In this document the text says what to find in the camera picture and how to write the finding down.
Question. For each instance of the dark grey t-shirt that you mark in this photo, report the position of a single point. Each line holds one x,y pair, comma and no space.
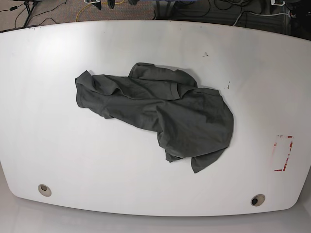
190,122

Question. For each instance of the red tape rectangle marking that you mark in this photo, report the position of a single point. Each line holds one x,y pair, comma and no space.
281,152

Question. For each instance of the right table grommet hole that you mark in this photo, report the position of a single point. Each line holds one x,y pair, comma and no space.
258,200

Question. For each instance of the table grommet hole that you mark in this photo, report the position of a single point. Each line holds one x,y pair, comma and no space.
258,200
44,190

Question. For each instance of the left table grommet hole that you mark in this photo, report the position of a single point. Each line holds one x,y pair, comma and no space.
44,190

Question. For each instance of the black tripod stand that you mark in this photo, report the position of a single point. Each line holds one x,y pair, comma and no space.
29,7

